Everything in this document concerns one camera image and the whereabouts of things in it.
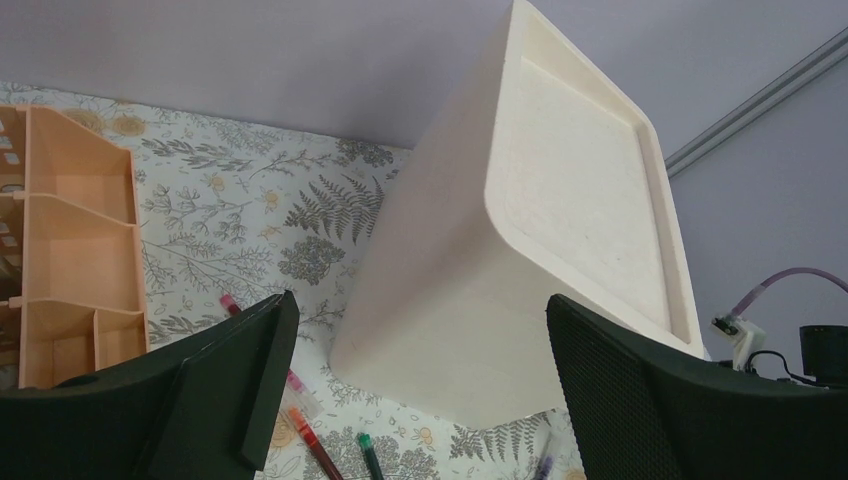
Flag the red capped marker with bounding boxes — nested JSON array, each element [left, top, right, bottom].
[[219, 294, 323, 421]]

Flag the aluminium corner frame post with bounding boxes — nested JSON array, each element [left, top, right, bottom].
[[665, 28, 847, 178]]

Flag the peach plastic file organizer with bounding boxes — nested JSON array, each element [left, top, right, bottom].
[[1, 105, 150, 389]]

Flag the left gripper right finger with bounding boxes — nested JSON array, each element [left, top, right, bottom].
[[546, 294, 847, 479]]

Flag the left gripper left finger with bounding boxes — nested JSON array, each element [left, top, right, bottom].
[[1, 292, 300, 479]]

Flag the floral table mat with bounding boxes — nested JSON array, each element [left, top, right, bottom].
[[1, 82, 585, 479]]

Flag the white three-drawer cabinet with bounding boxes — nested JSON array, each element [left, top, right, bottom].
[[328, 1, 704, 429]]

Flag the orange clear pen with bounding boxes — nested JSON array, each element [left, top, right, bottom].
[[286, 406, 343, 480]]

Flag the blue pen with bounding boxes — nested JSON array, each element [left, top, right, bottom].
[[532, 432, 560, 480]]

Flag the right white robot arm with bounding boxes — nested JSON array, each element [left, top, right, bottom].
[[799, 325, 847, 387]]

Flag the clear green pen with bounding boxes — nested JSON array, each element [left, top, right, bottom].
[[357, 433, 385, 480]]

